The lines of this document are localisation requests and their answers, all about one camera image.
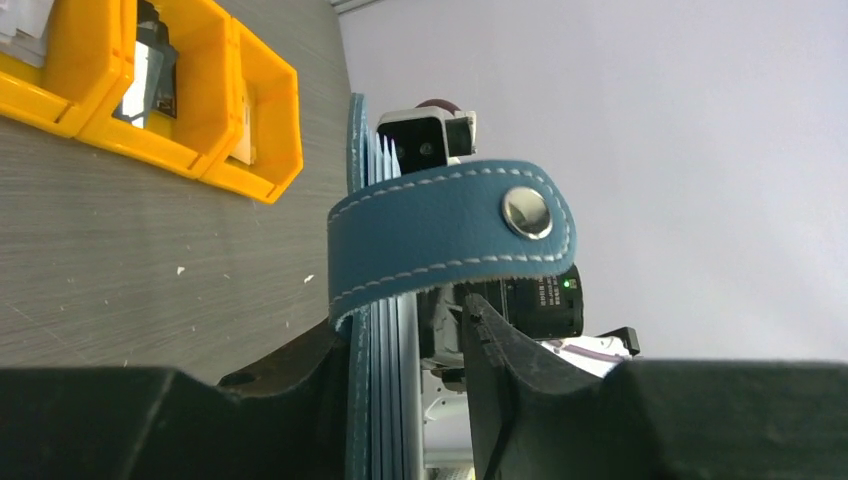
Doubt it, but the silver cards stack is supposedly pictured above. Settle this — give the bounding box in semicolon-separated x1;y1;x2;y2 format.
1;0;54;68

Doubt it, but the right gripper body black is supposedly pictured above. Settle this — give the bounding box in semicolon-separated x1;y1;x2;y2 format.
417;266;584;368

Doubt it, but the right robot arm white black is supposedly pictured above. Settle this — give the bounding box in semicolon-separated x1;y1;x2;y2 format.
417;267;640;468

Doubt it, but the tan cards stack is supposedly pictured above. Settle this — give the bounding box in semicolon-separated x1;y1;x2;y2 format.
230;84;255;165

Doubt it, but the black cards stack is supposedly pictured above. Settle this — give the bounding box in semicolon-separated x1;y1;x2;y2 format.
112;1;178;128

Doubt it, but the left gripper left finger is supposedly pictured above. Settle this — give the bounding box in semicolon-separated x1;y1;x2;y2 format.
1;324;350;479

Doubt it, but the yellow three-compartment bin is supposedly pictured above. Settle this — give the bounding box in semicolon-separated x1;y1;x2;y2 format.
1;0;304;204

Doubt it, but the blue card holder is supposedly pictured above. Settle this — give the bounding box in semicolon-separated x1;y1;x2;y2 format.
327;93;577;479

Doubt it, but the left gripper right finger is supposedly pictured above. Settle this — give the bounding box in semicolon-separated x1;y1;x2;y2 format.
462;295;847;479

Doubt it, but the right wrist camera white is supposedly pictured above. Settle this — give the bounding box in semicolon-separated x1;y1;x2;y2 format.
377;105;477;175

